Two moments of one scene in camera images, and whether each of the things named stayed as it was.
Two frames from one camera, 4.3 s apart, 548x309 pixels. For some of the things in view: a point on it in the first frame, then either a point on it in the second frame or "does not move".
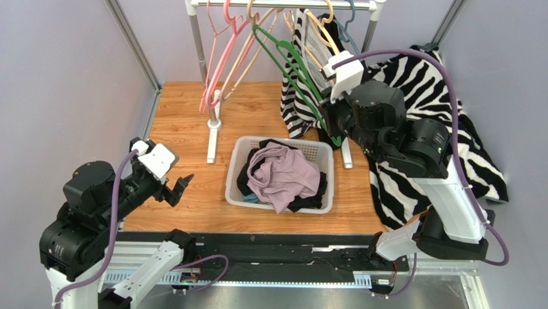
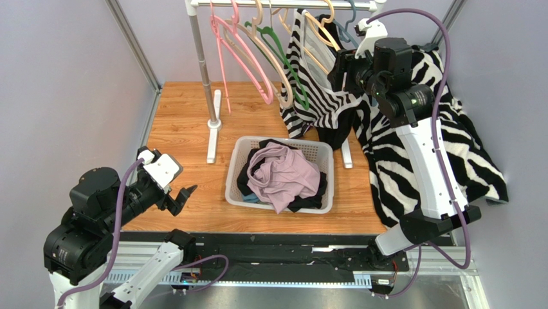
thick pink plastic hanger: [236, 30] to [242, 56]
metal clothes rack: [193, 6] does not move
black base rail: [279, 259] does not move
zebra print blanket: [422, 74] does not move
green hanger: [305, 80] to [269, 38]
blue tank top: [251, 197] does not move
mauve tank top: [278, 176] does not move
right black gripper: [327, 115] to [342, 69]
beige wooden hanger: [251, 15] to [261, 59]
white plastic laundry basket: [320, 153] does not move
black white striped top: [309, 65] does not move
